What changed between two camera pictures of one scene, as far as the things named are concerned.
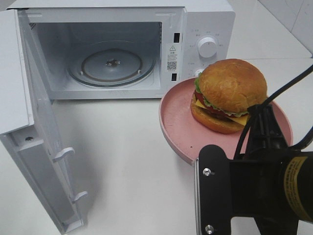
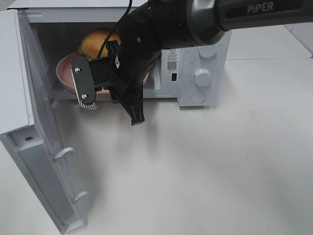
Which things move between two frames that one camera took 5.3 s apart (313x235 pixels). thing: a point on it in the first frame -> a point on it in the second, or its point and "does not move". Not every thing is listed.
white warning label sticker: (171, 58) does not move
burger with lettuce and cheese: (225, 91) -> (93, 42)
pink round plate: (186, 139) -> (65, 75)
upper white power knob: (207, 47) does not move
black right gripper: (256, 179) -> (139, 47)
